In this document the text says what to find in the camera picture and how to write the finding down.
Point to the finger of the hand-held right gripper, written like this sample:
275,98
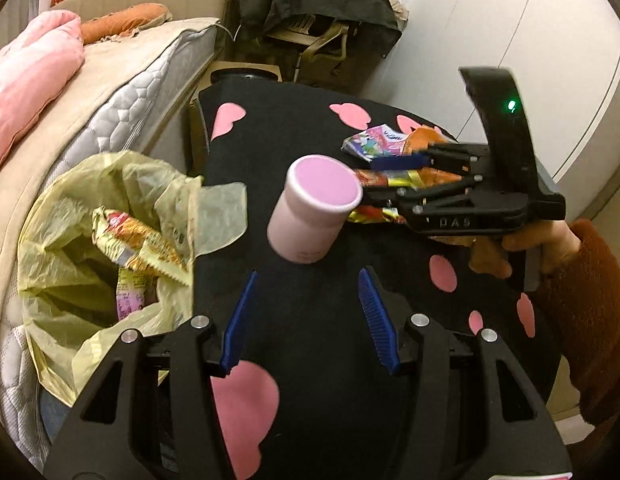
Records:
400,162
415,195

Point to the grey curtains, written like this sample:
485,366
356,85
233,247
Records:
19,20

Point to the pink printed quilt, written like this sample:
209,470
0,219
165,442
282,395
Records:
29,75

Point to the orange and yellow snack packet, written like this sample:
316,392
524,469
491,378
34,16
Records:
390,178

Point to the black cloth with pink print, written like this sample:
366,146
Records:
300,120

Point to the beige crumpled cloth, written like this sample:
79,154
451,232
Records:
397,7

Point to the person's right hand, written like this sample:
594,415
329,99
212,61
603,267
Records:
550,245

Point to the gold and red snack wrapper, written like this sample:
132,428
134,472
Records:
139,245

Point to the colourful pink snack packet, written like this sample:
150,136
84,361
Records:
375,142

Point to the yellow plastic bag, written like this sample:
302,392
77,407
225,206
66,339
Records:
54,260

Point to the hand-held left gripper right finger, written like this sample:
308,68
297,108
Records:
377,320

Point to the white jar with pink lid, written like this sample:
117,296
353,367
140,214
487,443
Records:
310,210

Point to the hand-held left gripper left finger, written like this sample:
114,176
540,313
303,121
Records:
239,320

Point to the orange pillow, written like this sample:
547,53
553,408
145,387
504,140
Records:
124,17

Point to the pink and yellow snack packet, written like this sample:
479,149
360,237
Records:
132,300

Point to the person's right forearm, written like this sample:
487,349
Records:
590,320

